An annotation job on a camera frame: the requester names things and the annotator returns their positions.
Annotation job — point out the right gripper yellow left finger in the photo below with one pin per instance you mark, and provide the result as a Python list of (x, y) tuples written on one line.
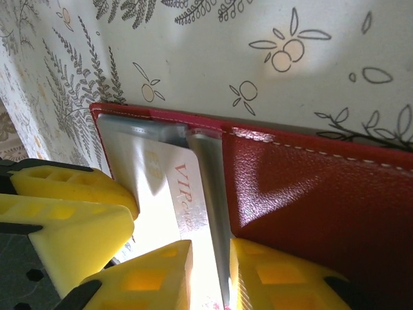
[(145, 284)]

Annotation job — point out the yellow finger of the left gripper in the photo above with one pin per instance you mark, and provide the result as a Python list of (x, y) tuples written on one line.
[(64, 184), (71, 235)]

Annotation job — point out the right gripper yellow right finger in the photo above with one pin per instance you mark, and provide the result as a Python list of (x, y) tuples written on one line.
[(274, 284)]

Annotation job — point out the red leather card holder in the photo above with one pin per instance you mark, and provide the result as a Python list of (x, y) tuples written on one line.
[(306, 193)]

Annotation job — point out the white VIP card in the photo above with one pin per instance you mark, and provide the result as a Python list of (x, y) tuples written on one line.
[(180, 193)]

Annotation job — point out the floral patterned table mat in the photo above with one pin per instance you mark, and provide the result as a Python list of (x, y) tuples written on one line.
[(209, 48)]

